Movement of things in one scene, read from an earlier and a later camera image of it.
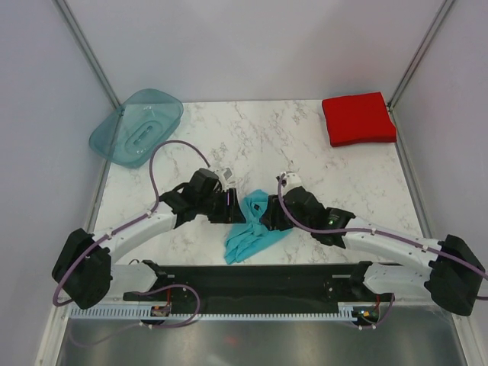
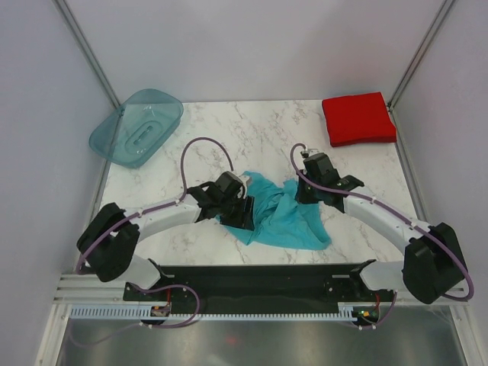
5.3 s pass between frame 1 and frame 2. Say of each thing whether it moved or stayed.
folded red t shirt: stayed
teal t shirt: moved
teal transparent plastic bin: stayed
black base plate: stayed
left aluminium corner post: stayed
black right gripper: moved
